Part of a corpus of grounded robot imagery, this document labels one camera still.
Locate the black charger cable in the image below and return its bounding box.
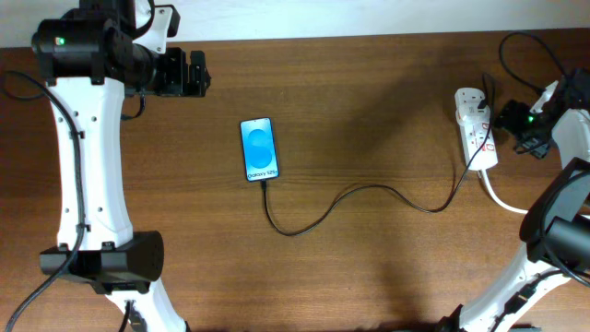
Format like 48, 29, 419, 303
260, 73, 497, 238

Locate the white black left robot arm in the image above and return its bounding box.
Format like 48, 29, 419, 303
31, 1, 210, 331

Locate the white power strip cord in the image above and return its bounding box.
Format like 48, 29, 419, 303
478, 168, 531, 216

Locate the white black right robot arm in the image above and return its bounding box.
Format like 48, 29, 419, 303
435, 68, 589, 331

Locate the white power strip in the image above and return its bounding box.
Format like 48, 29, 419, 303
454, 88, 498, 172

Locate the white charger adapter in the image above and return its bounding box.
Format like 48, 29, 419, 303
455, 100, 490, 126

